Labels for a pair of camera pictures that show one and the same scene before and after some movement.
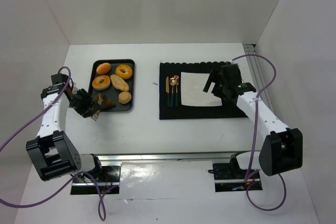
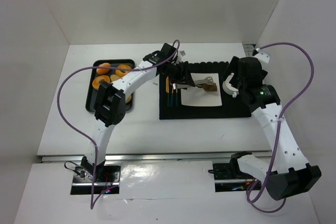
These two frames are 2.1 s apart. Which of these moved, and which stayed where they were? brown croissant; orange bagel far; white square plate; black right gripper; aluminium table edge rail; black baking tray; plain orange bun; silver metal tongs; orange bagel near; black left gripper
Moved: black left gripper; silver metal tongs; brown croissant; black right gripper
Stayed: plain orange bun; black baking tray; aluminium table edge rail; white square plate; orange bagel near; orange bagel far
